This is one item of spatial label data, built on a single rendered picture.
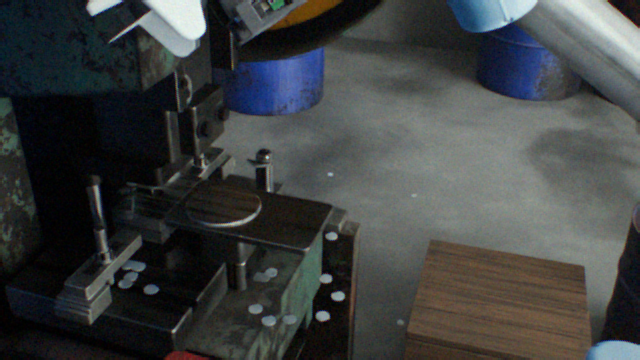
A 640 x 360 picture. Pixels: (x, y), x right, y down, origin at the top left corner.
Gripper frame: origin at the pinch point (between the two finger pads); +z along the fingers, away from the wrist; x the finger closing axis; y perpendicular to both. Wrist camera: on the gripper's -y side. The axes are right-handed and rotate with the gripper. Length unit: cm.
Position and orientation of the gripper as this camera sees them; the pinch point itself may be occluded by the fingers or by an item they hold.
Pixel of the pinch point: (89, 20)
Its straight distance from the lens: 50.6
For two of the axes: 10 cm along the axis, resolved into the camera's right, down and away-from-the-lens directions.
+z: -8.1, 5.7, -1.5
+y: 5.4, 8.1, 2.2
